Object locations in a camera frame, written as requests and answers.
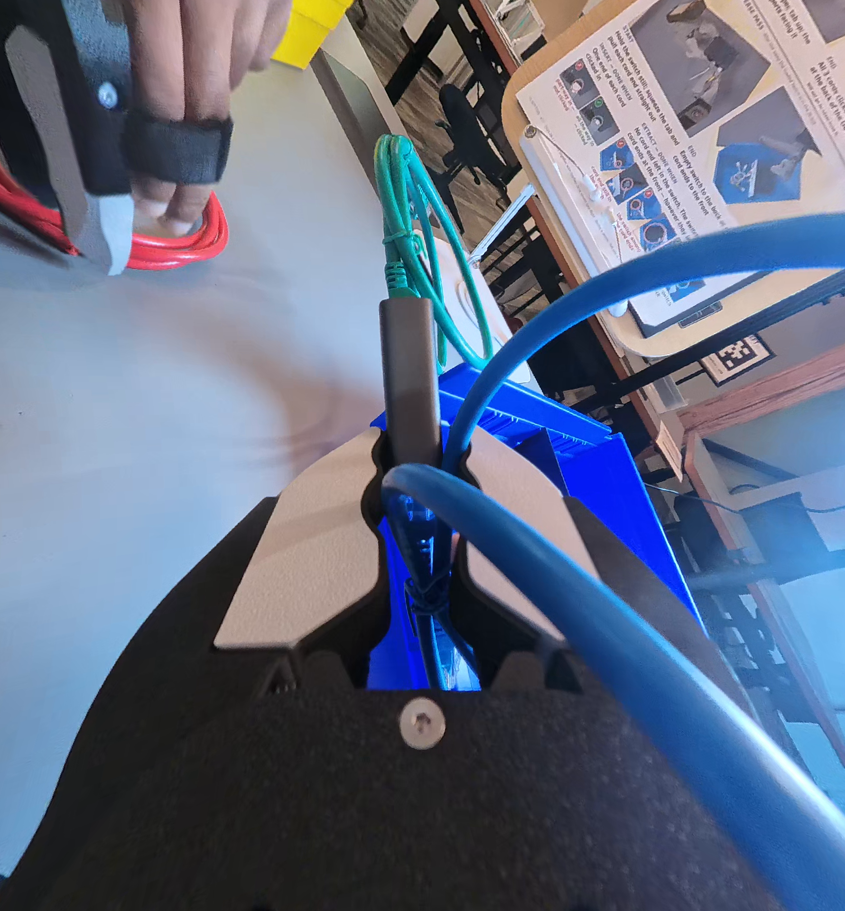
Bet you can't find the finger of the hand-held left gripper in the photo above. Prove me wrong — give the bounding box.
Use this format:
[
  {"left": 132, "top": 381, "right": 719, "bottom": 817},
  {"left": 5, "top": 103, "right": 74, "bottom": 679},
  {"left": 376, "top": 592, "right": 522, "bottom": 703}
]
[{"left": 4, "top": 27, "right": 137, "bottom": 277}]

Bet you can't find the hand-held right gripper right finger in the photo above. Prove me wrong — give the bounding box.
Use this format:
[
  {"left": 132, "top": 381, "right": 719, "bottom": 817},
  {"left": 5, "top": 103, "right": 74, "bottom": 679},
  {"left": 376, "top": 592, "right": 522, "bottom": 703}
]
[{"left": 451, "top": 433, "right": 604, "bottom": 691}]

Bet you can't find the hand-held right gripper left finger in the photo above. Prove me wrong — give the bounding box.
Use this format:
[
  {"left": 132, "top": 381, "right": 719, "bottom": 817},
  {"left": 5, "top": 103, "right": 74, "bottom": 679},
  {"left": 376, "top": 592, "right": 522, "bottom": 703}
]
[{"left": 212, "top": 427, "right": 395, "bottom": 652}]

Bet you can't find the black and white marker tag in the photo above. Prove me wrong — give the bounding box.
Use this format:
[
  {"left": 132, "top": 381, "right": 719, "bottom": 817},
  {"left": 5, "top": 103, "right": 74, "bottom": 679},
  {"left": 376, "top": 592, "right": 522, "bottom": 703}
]
[{"left": 700, "top": 333, "right": 775, "bottom": 387}]

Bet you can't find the green ethernet cable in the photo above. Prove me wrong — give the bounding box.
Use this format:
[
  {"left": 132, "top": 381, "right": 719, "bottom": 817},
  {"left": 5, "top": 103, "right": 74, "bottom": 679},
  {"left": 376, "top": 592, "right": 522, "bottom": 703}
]
[{"left": 372, "top": 134, "right": 494, "bottom": 371}]

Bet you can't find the blue ethernet cable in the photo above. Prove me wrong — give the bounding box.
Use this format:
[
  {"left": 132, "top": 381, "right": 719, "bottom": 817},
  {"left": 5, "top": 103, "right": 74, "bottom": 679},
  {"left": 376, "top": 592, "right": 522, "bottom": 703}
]
[{"left": 381, "top": 212, "right": 845, "bottom": 911}]

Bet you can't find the yellow plastic bin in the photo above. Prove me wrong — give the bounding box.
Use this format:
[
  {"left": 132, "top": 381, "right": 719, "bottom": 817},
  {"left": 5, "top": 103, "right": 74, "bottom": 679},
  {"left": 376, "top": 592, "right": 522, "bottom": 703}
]
[{"left": 271, "top": 0, "right": 352, "bottom": 70}]

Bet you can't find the red ethernet cable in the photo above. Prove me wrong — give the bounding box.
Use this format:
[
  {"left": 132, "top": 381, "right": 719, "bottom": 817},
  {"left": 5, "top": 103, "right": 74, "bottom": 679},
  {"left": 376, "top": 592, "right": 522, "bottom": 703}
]
[{"left": 0, "top": 114, "right": 230, "bottom": 271}]

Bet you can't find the black office chair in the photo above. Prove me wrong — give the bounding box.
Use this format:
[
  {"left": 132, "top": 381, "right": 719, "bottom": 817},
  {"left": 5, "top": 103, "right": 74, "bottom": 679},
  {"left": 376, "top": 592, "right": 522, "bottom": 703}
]
[{"left": 436, "top": 84, "right": 524, "bottom": 187}]

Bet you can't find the printed instruction sheet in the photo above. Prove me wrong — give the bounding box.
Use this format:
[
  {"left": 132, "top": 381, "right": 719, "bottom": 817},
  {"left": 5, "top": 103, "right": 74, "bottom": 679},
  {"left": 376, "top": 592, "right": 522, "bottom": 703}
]
[{"left": 515, "top": 0, "right": 845, "bottom": 339}]

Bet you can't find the brown wooden table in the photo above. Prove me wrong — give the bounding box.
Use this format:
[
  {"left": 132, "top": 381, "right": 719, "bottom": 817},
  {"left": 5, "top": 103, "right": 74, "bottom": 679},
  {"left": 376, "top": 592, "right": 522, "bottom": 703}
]
[{"left": 653, "top": 340, "right": 845, "bottom": 773}]

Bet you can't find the grey network switch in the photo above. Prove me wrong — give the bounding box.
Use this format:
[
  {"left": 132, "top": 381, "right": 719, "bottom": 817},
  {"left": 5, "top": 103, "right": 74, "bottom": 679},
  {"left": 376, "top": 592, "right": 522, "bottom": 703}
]
[{"left": 380, "top": 297, "right": 443, "bottom": 471}]

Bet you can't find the blue plastic bin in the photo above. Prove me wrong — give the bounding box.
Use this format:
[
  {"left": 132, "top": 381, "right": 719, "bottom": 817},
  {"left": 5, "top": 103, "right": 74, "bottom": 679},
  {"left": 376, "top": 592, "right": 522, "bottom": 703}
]
[{"left": 369, "top": 363, "right": 708, "bottom": 691}]

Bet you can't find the instruction sheet board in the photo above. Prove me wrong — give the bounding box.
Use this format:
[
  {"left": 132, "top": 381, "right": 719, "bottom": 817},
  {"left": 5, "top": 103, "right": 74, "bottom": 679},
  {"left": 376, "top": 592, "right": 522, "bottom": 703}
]
[{"left": 501, "top": 0, "right": 845, "bottom": 360}]

